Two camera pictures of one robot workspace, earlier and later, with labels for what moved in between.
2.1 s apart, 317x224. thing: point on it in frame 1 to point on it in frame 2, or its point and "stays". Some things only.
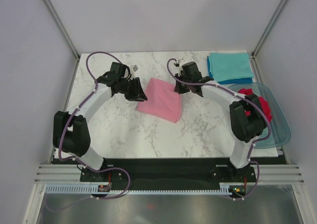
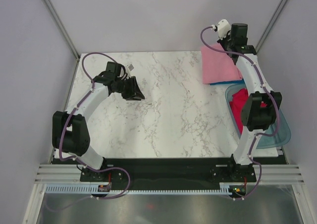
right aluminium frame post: [272, 22] stays
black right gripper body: [183, 87] to [226, 42]
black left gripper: [137, 94] stays
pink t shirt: [162, 100] to [217, 66]
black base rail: [172, 171] stays
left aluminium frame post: [59, 23] stays
